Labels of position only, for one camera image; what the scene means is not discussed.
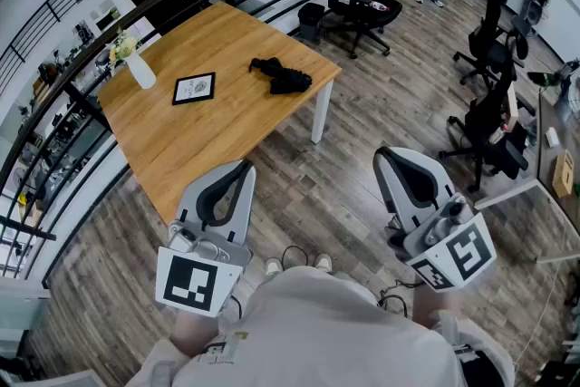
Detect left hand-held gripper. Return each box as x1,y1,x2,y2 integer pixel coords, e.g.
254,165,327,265
155,158,257,318

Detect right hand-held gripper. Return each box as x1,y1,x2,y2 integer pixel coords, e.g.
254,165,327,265
372,146,498,294

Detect black umbrella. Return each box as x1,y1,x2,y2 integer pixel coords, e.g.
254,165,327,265
248,56,314,96

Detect person's left forearm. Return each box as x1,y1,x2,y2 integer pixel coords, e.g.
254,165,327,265
169,307,221,359

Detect person's right forearm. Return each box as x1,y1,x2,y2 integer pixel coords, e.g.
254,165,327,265
411,283,463,330

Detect wooden table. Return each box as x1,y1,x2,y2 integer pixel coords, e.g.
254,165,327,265
97,0,343,226

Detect glass top desk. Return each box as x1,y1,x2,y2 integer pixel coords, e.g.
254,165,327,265
473,92,580,265

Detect white vase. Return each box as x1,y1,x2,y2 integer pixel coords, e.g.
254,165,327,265
124,52,158,91

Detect cardboard box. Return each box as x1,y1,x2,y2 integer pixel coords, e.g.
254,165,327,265
551,149,576,199

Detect person's white shirt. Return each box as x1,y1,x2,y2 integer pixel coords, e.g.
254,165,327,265
126,266,517,387

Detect yellow and white flowers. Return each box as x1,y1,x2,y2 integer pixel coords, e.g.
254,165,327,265
106,29,140,69

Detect black trash bin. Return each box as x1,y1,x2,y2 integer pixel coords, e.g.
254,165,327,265
297,2,326,43

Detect black floor cable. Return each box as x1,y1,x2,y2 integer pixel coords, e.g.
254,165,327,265
377,279,423,317
280,245,310,268

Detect black picture frame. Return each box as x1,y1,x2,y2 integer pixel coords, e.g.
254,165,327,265
171,72,217,107

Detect white floor cable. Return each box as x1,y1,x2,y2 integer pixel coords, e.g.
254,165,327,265
511,262,564,373

